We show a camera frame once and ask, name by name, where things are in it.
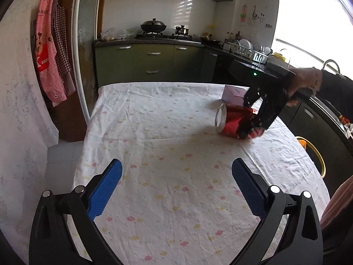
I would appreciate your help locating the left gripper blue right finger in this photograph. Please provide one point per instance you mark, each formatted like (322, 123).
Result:
(289, 231)

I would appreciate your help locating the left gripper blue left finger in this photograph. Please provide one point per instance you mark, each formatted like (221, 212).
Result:
(50, 239)

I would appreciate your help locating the red soda can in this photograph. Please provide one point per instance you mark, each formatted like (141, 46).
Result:
(235, 122)

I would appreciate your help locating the yellow rimmed trash bin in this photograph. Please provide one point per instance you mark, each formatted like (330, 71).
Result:
(315, 156)

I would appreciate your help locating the person's right hand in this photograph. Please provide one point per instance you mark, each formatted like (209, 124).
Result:
(304, 78)

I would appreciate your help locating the pink purple small box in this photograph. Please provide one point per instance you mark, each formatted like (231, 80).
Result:
(233, 95)

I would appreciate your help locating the dish rack with dishes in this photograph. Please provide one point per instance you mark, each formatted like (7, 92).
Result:
(245, 49)

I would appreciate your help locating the pink sleeve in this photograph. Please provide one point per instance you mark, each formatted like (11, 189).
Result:
(339, 201)

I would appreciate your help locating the chrome sink faucet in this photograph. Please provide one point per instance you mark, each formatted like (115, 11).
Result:
(331, 65)

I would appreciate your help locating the small black kettle pot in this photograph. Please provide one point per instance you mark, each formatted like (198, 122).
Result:
(181, 30)

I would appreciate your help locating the gas stove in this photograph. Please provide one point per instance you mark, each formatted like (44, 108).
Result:
(160, 36)

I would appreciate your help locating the black wok with lid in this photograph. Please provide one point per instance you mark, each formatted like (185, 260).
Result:
(153, 26)

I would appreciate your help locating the white floral tablecloth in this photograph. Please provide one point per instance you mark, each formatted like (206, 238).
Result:
(177, 202)

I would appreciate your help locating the green base cabinets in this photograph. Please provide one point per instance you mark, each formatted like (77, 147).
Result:
(314, 119)

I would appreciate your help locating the plastic bag on counter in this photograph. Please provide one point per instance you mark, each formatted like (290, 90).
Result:
(117, 34)

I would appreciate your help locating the red checked apron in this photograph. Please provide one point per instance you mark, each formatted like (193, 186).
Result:
(45, 54)

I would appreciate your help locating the dark checked apron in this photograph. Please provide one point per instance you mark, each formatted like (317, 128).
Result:
(60, 41)

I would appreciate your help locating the sliding glass door frame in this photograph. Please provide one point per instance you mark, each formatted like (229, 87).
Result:
(84, 30)

